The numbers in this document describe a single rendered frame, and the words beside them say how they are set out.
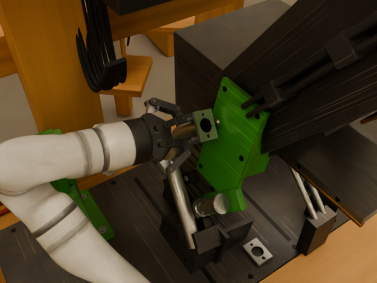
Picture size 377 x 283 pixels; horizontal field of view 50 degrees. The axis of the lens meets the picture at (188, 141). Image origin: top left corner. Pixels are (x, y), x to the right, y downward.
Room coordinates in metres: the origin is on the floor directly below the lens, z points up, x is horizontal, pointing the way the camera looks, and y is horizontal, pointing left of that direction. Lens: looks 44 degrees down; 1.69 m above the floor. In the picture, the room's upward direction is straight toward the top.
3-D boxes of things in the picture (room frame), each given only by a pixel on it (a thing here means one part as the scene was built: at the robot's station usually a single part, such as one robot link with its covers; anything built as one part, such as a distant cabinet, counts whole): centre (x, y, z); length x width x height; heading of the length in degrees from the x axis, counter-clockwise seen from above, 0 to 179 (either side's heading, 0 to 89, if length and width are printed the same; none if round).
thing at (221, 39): (0.81, -0.14, 1.07); 0.30 x 0.18 x 0.34; 124
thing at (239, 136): (0.54, -0.10, 1.17); 0.13 x 0.12 x 0.20; 124
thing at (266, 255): (0.46, -0.15, 0.90); 0.06 x 0.04 x 0.01; 33
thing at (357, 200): (0.59, -0.25, 1.11); 0.39 x 0.16 x 0.03; 34
